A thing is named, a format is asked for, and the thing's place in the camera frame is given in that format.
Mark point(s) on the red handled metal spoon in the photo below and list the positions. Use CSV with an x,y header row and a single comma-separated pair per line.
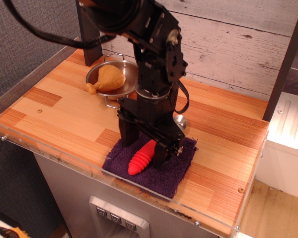
x,y
145,155

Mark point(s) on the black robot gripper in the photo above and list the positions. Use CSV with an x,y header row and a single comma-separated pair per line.
x,y
154,118

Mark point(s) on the toy chicken drumstick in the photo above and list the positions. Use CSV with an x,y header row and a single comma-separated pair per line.
x,y
109,78

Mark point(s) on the dark right wooden post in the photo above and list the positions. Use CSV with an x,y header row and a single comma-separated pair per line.
x,y
282,75

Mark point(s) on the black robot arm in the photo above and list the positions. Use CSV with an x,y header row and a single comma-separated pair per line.
x,y
156,38

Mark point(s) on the dark wooden post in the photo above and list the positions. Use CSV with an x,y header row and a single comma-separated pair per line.
x,y
88,33
282,75

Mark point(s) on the silver dispenser button panel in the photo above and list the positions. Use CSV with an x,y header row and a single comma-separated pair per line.
x,y
112,221

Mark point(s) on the steel bowl with handles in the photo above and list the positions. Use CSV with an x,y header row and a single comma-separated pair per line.
x,y
130,71

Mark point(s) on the purple folded towel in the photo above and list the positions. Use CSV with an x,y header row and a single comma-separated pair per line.
x,y
164,180

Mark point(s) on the white toy sink counter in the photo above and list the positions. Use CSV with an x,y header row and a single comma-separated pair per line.
x,y
278,167

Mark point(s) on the dark left wooden post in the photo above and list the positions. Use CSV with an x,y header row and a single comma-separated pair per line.
x,y
88,33

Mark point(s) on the clear acrylic table guard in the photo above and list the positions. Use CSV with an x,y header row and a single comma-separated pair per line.
x,y
213,190

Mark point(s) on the grey toy fridge cabinet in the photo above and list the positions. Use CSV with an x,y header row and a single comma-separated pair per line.
x,y
72,190

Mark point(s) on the orange plush object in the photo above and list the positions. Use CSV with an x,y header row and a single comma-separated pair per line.
x,y
15,233

